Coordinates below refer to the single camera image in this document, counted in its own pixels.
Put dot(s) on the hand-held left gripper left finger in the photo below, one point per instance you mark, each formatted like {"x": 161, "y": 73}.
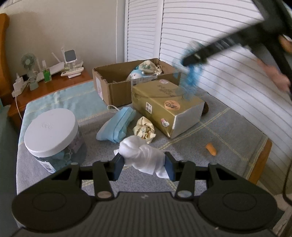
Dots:
{"x": 118, "y": 167}

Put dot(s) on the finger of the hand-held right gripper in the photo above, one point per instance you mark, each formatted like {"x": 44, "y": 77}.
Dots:
{"x": 219, "y": 46}

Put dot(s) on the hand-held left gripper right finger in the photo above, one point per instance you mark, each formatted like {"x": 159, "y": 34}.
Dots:
{"x": 170, "y": 167}

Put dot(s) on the white cloth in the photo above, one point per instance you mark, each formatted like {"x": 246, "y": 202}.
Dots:
{"x": 141, "y": 155}

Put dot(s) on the blue tassel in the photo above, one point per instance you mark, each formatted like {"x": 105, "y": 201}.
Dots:
{"x": 190, "y": 77}

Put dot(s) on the blue face mask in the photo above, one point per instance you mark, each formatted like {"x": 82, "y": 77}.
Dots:
{"x": 116, "y": 125}

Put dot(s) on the orange earplug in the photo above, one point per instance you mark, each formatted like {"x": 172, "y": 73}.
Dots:
{"x": 211, "y": 149}

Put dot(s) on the cream cloth pouch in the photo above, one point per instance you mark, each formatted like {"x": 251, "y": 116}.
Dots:
{"x": 143, "y": 130}

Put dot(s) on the cardboard box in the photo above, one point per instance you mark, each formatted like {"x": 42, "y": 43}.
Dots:
{"x": 118, "y": 91}

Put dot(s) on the blue doll toy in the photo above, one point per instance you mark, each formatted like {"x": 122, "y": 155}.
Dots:
{"x": 135, "y": 74}

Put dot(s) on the person's right hand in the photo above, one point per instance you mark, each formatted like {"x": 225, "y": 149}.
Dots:
{"x": 277, "y": 76}

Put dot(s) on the white louvered closet door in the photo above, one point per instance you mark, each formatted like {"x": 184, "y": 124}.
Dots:
{"x": 228, "y": 79}
{"x": 143, "y": 29}

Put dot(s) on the gold tissue pack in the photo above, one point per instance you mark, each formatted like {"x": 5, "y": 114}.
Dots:
{"x": 155, "y": 100}

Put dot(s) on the clear jar with white lid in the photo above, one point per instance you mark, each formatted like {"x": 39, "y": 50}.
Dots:
{"x": 50, "y": 130}

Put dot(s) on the light blue towel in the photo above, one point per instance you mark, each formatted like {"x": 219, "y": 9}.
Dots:
{"x": 68, "y": 100}

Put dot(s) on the wooden table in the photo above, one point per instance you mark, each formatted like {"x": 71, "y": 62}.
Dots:
{"x": 262, "y": 159}

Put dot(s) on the wooden nightstand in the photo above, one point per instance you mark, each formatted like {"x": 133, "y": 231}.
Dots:
{"x": 57, "y": 85}

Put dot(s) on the white remote control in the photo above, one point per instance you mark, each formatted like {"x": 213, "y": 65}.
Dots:
{"x": 70, "y": 73}

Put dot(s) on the bed with teal sheet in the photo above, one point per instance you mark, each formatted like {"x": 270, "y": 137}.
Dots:
{"x": 6, "y": 159}

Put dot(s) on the white router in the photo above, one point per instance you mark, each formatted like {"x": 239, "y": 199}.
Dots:
{"x": 57, "y": 69}

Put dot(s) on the green bottle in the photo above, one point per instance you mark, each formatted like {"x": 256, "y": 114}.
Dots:
{"x": 46, "y": 75}

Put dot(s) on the white stand with screen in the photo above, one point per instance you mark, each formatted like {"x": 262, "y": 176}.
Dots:
{"x": 69, "y": 57}

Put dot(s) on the white power strip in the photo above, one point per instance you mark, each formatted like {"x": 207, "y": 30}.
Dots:
{"x": 18, "y": 88}

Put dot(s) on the small mint desk fan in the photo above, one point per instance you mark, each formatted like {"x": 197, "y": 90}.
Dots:
{"x": 28, "y": 61}

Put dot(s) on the wooden bed headboard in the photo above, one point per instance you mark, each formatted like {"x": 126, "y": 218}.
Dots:
{"x": 3, "y": 57}

